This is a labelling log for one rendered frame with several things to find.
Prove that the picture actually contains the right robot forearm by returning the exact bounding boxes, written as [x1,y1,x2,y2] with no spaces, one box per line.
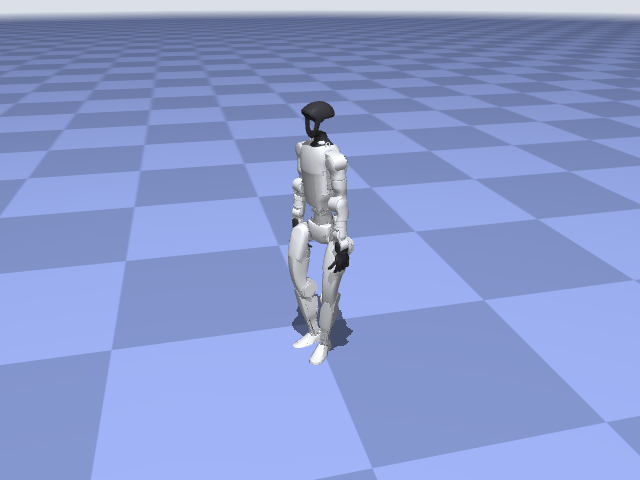
[291,189,306,223]

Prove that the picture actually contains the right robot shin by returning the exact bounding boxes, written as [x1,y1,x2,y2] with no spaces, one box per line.
[294,288,319,336]

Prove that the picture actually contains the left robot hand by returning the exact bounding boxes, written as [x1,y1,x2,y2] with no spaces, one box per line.
[328,242,349,273]

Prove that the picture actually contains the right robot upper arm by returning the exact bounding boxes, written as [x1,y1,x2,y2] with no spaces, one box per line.
[292,141,306,194]

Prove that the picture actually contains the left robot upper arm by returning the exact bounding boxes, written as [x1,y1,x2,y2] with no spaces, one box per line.
[325,150,348,212]

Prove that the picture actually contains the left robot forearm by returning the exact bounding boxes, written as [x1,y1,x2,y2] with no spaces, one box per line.
[333,199,349,251]

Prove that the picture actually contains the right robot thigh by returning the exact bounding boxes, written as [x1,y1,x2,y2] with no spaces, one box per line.
[288,222,317,297]

